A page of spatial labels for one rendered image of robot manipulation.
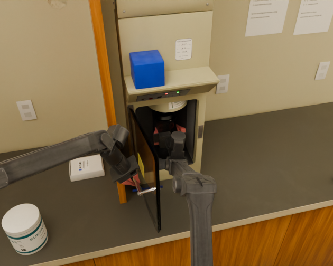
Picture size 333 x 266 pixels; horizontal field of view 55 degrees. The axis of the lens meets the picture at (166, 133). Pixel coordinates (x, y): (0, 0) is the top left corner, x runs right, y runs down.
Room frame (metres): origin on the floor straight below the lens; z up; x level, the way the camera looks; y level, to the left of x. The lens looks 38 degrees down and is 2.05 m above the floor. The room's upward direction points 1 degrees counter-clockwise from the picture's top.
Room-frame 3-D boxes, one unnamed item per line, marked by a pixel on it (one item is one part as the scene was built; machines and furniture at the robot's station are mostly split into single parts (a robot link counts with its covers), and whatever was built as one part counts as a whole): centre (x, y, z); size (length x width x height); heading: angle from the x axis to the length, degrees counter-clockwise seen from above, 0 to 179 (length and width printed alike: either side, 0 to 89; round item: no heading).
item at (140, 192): (0.78, 0.09, 1.20); 0.10 x 0.05 x 0.03; 20
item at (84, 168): (1.12, 0.39, 0.96); 0.16 x 0.12 x 0.04; 104
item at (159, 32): (1.18, 0.02, 1.33); 0.32 x 0.25 x 0.77; 103
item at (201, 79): (1.00, -0.02, 1.46); 0.32 x 0.11 x 0.10; 103
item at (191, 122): (1.18, 0.02, 1.19); 0.26 x 0.24 x 0.35; 103
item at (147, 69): (0.98, 0.06, 1.56); 0.10 x 0.10 x 0.09; 13
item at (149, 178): (0.86, 0.09, 1.19); 0.30 x 0.01 x 0.40; 20
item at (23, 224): (0.73, 0.54, 1.02); 0.13 x 0.13 x 0.15
